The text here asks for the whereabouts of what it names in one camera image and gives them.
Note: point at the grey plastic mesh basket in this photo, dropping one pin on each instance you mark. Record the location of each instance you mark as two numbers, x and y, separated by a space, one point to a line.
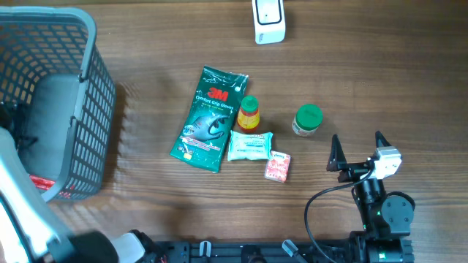
62 95

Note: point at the red white tissue packet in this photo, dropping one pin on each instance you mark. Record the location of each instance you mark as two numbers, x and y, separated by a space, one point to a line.
277 167

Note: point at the green 3M gloves packet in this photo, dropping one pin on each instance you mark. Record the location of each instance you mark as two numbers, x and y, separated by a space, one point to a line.
215 105

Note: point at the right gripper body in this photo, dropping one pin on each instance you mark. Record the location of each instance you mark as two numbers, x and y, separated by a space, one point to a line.
352 172

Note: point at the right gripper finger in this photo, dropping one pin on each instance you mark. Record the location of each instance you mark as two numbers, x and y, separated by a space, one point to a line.
337 160
380 140

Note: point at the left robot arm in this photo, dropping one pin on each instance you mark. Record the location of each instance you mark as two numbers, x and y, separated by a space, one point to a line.
31 232

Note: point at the white barcode scanner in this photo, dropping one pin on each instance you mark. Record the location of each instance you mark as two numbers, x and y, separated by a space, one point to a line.
269 21

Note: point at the green lid jar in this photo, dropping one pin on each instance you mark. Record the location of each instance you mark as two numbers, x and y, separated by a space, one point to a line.
307 120

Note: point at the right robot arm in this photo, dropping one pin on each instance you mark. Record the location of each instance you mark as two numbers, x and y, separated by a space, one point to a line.
386 216

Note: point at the sriracha bottle green cap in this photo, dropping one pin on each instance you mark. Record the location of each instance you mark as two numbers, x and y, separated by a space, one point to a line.
249 116

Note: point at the red sachet pack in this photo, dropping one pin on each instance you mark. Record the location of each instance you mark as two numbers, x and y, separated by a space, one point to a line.
42 183

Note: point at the mint green wipes packet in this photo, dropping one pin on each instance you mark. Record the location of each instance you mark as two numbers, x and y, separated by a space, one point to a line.
249 146

